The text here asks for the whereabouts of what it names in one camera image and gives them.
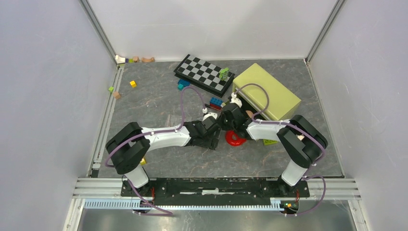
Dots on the clear plastic wrapper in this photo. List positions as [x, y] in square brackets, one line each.
[174, 120]

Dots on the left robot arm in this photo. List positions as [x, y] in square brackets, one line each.
[127, 148]

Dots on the lime green toy brick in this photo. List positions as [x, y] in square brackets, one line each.
[269, 142]

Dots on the yellow number toy block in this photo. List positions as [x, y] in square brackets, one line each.
[143, 162]

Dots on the small yellow cube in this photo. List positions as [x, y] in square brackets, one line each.
[133, 84]

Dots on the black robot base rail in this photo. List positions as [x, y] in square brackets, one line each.
[220, 191]

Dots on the green drawer cabinet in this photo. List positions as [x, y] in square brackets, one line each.
[281, 102]

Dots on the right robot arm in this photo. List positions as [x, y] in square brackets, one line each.
[304, 144]

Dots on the green toy figure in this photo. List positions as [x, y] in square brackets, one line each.
[223, 74]

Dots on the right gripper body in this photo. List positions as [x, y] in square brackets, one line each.
[225, 124]

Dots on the blue red toy brick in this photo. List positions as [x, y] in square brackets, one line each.
[216, 103]

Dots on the wooden blocks in corner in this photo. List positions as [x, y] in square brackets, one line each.
[122, 60]

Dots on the dark red lip gloss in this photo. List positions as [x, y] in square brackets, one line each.
[212, 107]

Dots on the red toy magnet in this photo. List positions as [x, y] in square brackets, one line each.
[233, 139]

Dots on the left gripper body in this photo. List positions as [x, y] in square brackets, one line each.
[209, 142]

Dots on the small wooden cube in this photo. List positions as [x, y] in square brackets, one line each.
[116, 95]

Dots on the black white chessboard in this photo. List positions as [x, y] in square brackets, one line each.
[203, 74]

